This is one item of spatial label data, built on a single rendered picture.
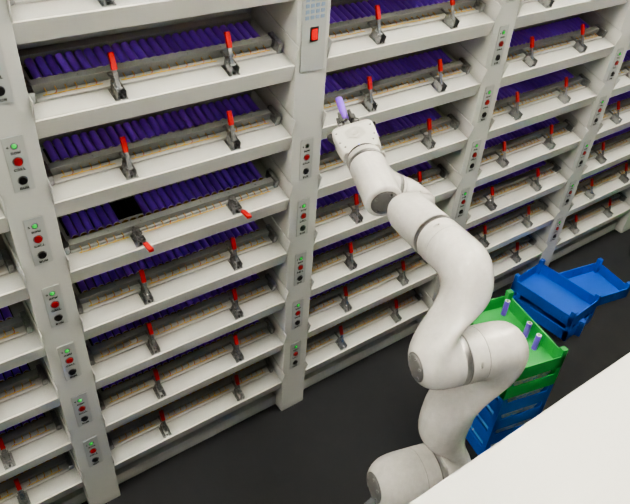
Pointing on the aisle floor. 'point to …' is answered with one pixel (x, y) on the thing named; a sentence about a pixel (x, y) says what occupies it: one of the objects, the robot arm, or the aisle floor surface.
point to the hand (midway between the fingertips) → (346, 120)
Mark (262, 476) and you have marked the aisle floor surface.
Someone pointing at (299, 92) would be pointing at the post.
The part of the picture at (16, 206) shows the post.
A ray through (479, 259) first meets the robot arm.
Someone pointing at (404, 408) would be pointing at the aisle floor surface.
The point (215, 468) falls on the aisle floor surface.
